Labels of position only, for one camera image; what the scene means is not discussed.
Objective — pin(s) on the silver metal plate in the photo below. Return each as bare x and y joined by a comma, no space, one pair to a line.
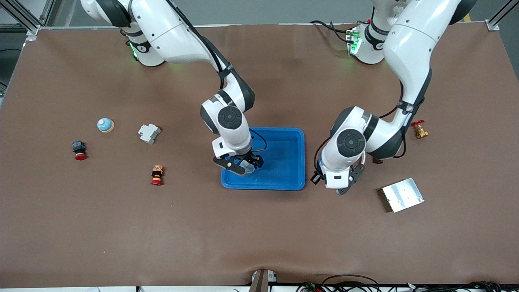
403,195

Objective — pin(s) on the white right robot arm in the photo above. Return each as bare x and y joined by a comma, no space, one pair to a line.
170,32

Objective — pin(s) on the white circuit breaker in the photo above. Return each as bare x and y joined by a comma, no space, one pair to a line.
149,134

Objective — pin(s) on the aluminium frame post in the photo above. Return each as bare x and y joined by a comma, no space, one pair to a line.
32,28
492,25

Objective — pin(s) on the brown table mat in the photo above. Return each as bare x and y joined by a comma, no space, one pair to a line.
259,235

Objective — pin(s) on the grey metal edge bracket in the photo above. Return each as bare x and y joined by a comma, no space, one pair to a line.
259,282

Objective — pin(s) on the blue plastic tray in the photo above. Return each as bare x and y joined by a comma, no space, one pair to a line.
284,162

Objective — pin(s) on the blue service bell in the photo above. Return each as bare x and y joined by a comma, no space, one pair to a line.
247,166
105,125

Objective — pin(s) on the red pushbutton blue-black base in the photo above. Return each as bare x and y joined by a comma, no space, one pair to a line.
78,147

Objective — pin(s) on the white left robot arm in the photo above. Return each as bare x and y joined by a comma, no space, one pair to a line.
409,44

